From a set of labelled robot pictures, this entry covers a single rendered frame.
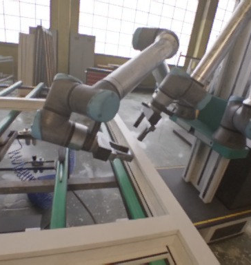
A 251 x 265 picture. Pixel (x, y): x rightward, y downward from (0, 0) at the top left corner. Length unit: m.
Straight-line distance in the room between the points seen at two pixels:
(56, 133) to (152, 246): 0.40
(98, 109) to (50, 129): 0.18
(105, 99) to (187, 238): 0.37
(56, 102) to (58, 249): 0.38
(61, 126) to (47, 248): 0.33
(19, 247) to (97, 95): 0.36
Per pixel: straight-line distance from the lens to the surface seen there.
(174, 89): 0.78
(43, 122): 0.56
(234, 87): 1.40
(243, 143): 1.13
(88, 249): 0.41
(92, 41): 7.50
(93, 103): 0.46
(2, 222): 0.97
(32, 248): 0.40
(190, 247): 0.44
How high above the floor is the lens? 1.27
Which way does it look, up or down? 23 degrees down
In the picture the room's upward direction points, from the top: 9 degrees clockwise
